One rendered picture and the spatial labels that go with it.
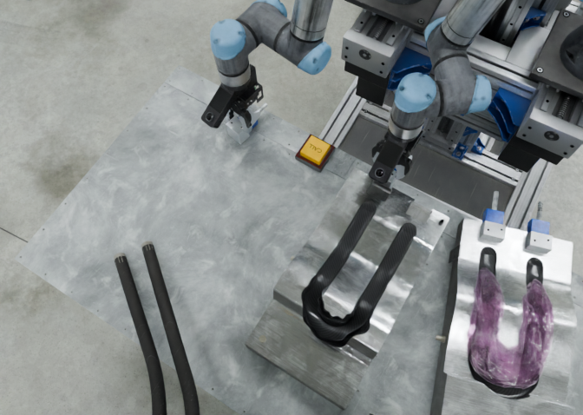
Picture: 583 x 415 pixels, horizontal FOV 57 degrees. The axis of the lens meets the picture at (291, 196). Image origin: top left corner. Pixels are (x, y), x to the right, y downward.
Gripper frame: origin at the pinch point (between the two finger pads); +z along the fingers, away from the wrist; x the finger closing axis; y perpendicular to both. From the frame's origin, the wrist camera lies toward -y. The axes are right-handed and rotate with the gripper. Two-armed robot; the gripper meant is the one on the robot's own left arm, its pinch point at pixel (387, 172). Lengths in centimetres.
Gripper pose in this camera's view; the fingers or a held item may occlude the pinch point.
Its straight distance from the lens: 139.6
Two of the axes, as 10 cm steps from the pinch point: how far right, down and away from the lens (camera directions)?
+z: 0.2, 4.0, 9.2
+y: 5.5, -7.7, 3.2
